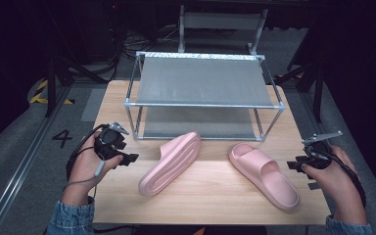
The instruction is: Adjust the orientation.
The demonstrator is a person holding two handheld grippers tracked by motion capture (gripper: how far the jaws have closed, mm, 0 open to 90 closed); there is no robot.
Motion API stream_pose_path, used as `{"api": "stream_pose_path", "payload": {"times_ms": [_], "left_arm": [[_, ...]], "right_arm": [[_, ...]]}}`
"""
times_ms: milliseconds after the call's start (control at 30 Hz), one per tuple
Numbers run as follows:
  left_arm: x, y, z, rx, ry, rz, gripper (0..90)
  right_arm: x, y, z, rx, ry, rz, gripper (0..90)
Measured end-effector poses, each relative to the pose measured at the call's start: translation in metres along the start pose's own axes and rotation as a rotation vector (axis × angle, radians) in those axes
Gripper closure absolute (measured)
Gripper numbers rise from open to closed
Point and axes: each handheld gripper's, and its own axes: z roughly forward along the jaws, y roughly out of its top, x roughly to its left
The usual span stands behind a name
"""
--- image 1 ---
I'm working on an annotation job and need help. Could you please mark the metal floor rail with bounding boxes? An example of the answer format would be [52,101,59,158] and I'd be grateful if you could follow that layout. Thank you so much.
[0,85,73,235]

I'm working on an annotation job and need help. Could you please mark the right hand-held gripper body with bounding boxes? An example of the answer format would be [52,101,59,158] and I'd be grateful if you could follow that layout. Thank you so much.
[301,130,344,170]

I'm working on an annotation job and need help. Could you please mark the grey folding chair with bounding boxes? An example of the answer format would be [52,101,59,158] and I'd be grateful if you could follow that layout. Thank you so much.
[177,4,270,56]

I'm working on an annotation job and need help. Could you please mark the person's right hand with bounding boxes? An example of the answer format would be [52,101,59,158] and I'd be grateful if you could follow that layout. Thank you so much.
[301,144,364,213]

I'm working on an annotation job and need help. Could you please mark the pink slipper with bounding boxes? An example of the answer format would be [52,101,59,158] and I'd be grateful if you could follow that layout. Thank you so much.
[228,142,301,212]
[138,130,202,198]

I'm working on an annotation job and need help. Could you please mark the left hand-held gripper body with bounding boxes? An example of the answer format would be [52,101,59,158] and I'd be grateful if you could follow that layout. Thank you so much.
[93,120,131,161]

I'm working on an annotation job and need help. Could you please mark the yellow black floor tape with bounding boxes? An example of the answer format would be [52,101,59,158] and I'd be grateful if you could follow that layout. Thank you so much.
[28,79,76,106]

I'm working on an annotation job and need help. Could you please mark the black tripod stand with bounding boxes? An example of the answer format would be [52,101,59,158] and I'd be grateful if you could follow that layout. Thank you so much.
[273,19,327,124]
[44,6,109,118]

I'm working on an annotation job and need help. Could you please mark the grey cable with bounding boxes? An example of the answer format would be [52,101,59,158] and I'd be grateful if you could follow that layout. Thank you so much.
[61,159,108,200]

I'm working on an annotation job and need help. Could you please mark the bundle of black floor cables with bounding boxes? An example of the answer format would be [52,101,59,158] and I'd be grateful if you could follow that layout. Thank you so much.
[111,19,181,67]

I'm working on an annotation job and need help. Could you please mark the metal shoe rack grey shelves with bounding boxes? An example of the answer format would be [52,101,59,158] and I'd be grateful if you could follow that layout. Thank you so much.
[123,50,286,143]

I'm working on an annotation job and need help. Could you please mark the person's left hand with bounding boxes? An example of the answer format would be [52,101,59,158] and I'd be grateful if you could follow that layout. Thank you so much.
[67,131,125,198]

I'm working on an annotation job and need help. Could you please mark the black cable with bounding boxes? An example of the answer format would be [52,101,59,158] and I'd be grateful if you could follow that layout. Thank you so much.
[65,123,110,182]
[309,146,368,209]

